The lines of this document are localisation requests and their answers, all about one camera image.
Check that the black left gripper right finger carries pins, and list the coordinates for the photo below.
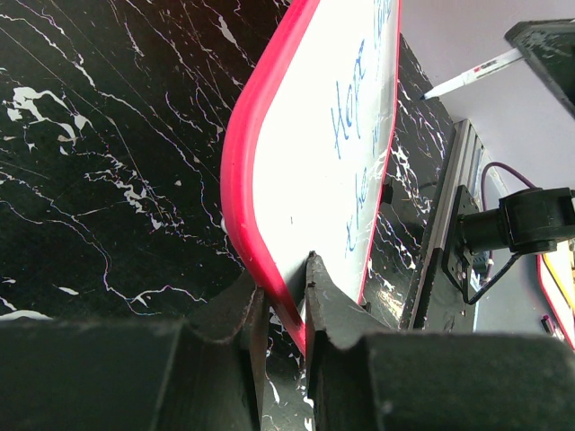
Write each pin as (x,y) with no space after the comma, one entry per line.
(363,376)

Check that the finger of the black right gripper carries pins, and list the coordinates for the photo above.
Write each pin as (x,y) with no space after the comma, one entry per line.
(548,48)

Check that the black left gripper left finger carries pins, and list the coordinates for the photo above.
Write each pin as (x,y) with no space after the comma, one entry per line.
(201,373)

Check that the white marker blue cap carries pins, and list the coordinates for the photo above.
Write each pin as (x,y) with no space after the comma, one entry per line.
(474,74)

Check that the pink framed whiteboard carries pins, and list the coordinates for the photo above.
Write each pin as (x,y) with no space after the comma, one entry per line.
(307,146)

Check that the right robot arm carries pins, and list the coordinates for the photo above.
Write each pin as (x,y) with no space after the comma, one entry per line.
(532,220)

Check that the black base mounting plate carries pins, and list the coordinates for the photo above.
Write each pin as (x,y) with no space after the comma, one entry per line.
(442,282)

